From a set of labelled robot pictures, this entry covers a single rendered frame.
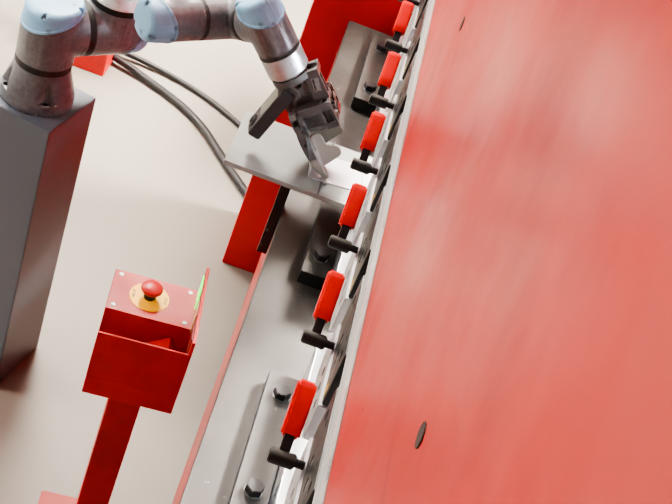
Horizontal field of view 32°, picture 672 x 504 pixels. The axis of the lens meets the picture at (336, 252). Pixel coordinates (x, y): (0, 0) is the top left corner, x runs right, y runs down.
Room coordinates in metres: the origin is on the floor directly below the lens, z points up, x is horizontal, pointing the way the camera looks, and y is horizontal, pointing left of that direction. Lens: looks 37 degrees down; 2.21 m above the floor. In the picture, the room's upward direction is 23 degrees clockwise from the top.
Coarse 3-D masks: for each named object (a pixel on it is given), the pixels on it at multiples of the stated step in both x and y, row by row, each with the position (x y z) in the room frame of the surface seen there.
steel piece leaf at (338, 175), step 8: (336, 160) 1.86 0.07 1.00; (312, 168) 1.80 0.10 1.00; (328, 168) 1.82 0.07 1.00; (336, 168) 1.83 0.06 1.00; (344, 168) 1.84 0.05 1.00; (312, 176) 1.78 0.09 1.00; (320, 176) 1.79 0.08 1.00; (328, 176) 1.80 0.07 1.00; (336, 176) 1.81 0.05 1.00; (344, 176) 1.82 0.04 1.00; (352, 176) 1.83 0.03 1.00; (360, 176) 1.84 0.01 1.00; (336, 184) 1.78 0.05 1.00; (344, 184) 1.79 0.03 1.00
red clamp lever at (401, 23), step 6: (402, 6) 1.93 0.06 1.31; (408, 6) 1.93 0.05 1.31; (402, 12) 1.92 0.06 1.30; (408, 12) 1.92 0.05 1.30; (402, 18) 1.91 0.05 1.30; (408, 18) 1.92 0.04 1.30; (396, 24) 1.90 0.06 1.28; (402, 24) 1.90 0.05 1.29; (396, 30) 1.89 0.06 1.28; (402, 30) 1.90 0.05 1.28; (396, 36) 1.89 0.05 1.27; (390, 42) 1.87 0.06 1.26; (396, 42) 1.88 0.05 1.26; (390, 48) 1.87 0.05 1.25; (396, 48) 1.87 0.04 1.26; (402, 48) 1.88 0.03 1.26
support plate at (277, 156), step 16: (240, 128) 1.83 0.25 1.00; (272, 128) 1.88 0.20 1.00; (288, 128) 1.90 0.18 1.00; (240, 144) 1.78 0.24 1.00; (256, 144) 1.80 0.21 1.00; (272, 144) 1.83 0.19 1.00; (288, 144) 1.85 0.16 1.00; (336, 144) 1.91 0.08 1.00; (224, 160) 1.72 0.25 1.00; (240, 160) 1.74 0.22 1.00; (256, 160) 1.76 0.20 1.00; (272, 160) 1.78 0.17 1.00; (288, 160) 1.80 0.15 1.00; (304, 160) 1.82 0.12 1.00; (368, 160) 1.91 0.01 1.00; (272, 176) 1.73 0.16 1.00; (288, 176) 1.75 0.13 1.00; (304, 176) 1.77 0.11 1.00; (304, 192) 1.73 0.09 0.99; (320, 192) 1.74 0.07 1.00; (336, 192) 1.76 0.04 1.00
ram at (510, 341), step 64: (448, 0) 1.57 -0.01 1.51; (512, 0) 0.99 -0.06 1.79; (576, 0) 0.72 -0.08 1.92; (640, 0) 0.58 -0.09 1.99; (448, 64) 1.24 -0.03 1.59; (512, 64) 0.84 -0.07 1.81; (576, 64) 0.64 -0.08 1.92; (640, 64) 0.52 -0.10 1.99; (448, 128) 1.01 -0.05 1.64; (512, 128) 0.72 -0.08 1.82; (576, 128) 0.56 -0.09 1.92; (640, 128) 0.47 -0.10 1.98; (448, 192) 0.84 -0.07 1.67; (512, 192) 0.63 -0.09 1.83; (576, 192) 0.50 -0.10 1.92; (640, 192) 0.42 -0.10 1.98; (384, 256) 1.04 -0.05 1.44; (448, 256) 0.72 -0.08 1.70; (512, 256) 0.55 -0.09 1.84; (576, 256) 0.45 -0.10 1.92; (640, 256) 0.38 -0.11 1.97; (384, 320) 0.85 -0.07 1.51; (448, 320) 0.62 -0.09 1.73; (512, 320) 0.49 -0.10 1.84; (576, 320) 0.40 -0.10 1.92; (640, 320) 0.35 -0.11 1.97; (384, 384) 0.71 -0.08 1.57; (448, 384) 0.54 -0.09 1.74; (512, 384) 0.43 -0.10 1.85; (576, 384) 0.37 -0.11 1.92; (640, 384) 0.32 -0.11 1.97; (384, 448) 0.61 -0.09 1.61; (448, 448) 0.47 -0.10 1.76; (512, 448) 0.39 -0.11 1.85; (576, 448) 0.33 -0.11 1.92; (640, 448) 0.29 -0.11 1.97
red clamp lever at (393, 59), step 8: (392, 56) 1.73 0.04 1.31; (400, 56) 1.74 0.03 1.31; (384, 64) 1.72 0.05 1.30; (392, 64) 1.72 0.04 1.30; (384, 72) 1.71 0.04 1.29; (392, 72) 1.71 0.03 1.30; (384, 80) 1.70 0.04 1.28; (392, 80) 1.71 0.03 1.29; (384, 88) 1.69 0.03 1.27; (376, 96) 1.68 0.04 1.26; (376, 104) 1.67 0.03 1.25; (384, 104) 1.67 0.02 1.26; (392, 104) 1.68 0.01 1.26
